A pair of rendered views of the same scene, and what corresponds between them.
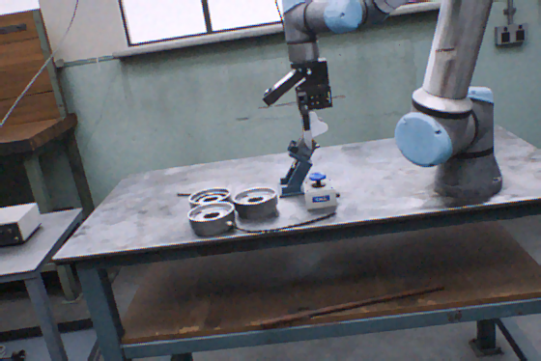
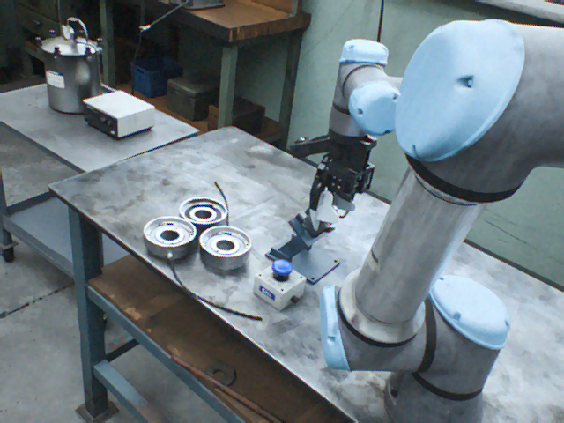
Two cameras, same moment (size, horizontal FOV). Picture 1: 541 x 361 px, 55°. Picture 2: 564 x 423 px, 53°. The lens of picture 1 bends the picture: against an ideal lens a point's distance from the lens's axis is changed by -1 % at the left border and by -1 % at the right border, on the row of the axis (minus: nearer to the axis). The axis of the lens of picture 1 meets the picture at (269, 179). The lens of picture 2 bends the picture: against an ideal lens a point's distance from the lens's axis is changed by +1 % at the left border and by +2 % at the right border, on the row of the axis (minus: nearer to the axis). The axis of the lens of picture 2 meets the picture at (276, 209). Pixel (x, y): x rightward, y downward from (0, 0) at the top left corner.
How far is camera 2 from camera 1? 75 cm
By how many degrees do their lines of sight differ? 33
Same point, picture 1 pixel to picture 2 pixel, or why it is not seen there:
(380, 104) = not seen: outside the picture
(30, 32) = not seen: outside the picture
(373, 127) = not seen: outside the picture
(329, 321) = (228, 406)
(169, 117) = (394, 65)
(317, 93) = (338, 176)
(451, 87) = (368, 301)
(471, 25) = (402, 252)
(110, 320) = (81, 261)
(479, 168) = (426, 404)
